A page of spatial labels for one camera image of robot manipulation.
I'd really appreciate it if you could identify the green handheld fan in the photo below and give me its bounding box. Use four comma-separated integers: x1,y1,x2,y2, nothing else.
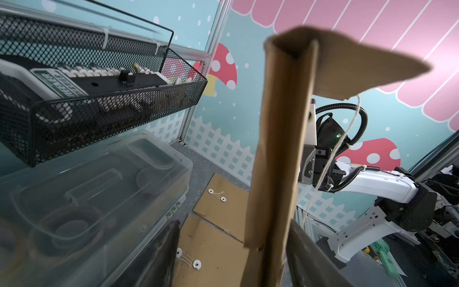
371,239,400,277

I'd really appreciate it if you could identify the brown file bag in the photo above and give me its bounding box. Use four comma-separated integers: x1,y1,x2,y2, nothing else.
173,215,248,287
193,173,249,242
241,26,431,287

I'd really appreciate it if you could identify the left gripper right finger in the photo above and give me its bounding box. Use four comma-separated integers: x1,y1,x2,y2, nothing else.
286,220,352,287

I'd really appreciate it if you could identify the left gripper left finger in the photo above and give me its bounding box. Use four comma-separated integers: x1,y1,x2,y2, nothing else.
112,220,180,287

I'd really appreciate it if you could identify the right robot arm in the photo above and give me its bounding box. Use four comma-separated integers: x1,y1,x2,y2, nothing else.
294,104,459,269

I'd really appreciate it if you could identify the clear plastic storage box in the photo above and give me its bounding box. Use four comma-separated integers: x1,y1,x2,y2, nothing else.
1,132,193,287

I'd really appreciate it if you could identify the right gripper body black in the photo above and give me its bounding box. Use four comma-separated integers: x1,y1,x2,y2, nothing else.
298,145,345,192

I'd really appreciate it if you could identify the black power strip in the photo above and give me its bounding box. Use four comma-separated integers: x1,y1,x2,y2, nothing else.
1,55,172,124

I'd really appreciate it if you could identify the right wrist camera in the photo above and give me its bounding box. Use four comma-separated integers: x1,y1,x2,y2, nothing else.
304,99,317,146

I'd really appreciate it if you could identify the black wire mesh basket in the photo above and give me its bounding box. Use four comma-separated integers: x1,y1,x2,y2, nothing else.
1,2,208,167

